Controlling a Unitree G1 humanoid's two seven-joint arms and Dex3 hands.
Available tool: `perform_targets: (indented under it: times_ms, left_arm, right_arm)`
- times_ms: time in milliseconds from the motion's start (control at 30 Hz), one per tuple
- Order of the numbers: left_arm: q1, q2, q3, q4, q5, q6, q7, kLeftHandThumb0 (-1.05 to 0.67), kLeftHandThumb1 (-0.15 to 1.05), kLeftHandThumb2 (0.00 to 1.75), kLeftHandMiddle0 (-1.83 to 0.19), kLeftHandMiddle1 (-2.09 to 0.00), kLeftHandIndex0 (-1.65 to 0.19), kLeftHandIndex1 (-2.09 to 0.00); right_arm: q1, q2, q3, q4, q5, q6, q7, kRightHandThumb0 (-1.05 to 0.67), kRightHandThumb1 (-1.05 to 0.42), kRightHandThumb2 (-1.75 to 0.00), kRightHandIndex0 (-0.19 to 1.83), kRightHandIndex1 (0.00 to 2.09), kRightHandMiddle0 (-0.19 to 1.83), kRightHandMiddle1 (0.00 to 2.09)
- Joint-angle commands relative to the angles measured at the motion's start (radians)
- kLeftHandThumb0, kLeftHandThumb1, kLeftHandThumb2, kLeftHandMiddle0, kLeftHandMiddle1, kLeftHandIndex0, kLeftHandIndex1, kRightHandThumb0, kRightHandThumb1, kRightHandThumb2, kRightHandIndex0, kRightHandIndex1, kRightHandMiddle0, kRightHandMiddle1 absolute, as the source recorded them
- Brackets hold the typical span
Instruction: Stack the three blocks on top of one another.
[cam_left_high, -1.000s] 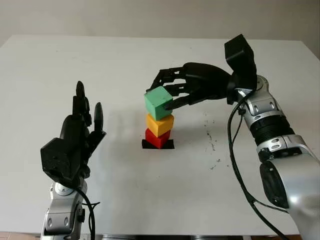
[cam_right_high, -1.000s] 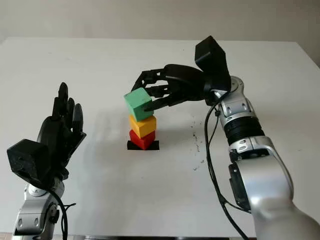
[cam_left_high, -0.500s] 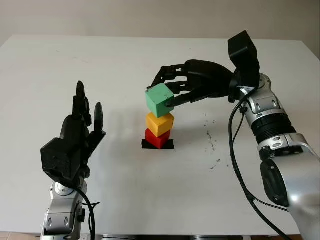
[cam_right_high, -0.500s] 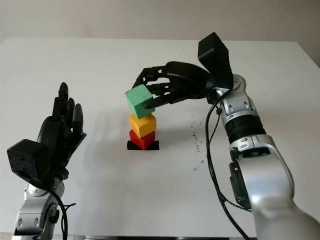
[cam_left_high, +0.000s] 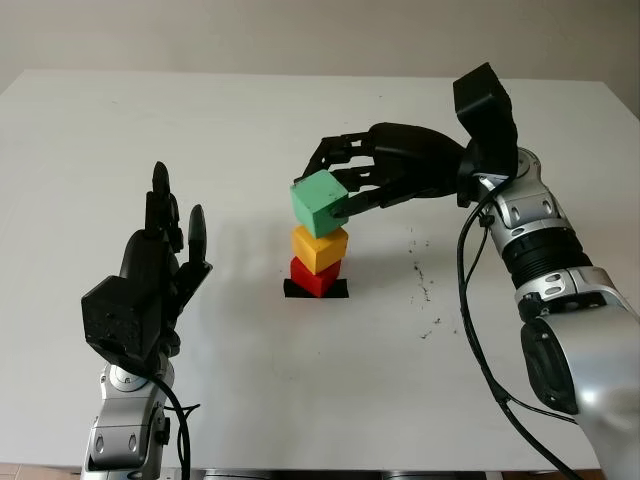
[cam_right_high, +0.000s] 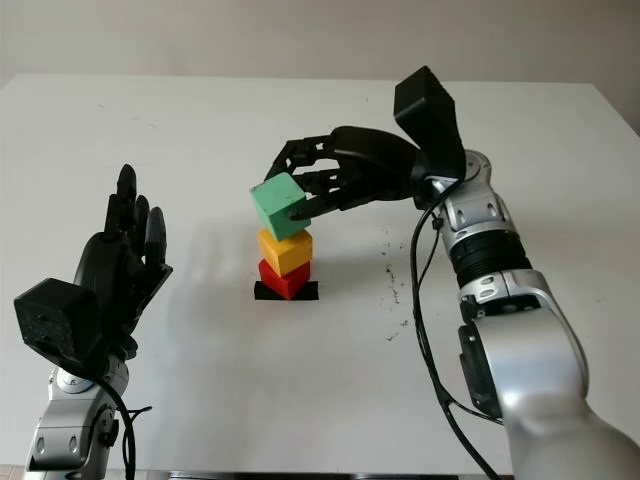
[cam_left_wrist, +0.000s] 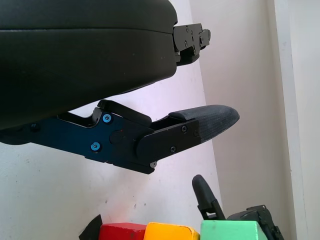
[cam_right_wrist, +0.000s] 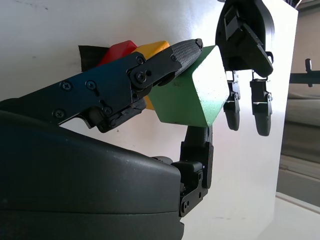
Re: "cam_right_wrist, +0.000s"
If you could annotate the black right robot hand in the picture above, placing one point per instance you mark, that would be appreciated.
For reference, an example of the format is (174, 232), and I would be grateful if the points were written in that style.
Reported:
(75, 187)

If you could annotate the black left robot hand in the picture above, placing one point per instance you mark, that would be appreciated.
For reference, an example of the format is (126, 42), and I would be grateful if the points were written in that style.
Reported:
(250, 37)

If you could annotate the green cube block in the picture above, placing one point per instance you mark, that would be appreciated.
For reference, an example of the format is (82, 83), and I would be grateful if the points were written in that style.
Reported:
(190, 100)

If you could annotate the yellow cube block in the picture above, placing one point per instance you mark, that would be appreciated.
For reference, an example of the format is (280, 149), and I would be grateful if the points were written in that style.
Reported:
(152, 48)

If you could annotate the red cube block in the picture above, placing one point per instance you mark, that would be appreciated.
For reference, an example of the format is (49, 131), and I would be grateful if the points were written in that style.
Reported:
(117, 51)

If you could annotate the black background bar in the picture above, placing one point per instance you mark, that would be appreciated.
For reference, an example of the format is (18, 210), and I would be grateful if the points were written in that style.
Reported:
(305, 76)

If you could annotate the black tape strip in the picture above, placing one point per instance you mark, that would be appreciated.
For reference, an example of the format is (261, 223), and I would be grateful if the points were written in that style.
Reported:
(90, 56)

